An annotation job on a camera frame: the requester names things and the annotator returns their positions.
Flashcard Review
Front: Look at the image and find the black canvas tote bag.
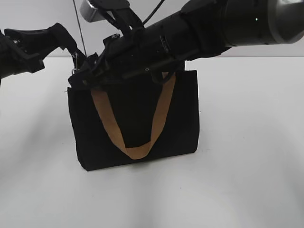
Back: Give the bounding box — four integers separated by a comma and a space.
67, 63, 200, 171

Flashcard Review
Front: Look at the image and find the tan front bag strap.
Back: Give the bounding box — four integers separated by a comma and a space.
90, 72, 177, 160

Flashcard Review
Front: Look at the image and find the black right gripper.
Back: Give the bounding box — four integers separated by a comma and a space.
68, 33, 166, 89

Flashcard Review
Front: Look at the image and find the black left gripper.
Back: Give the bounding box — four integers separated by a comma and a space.
3, 23, 77, 74

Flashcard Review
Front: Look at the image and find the silver zipper pull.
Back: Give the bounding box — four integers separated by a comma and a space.
71, 52, 78, 74

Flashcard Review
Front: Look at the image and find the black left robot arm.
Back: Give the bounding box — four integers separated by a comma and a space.
0, 23, 85, 79

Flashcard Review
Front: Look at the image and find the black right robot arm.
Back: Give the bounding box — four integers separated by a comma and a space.
68, 0, 304, 90

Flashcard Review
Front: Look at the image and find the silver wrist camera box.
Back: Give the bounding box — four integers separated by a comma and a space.
79, 0, 105, 23

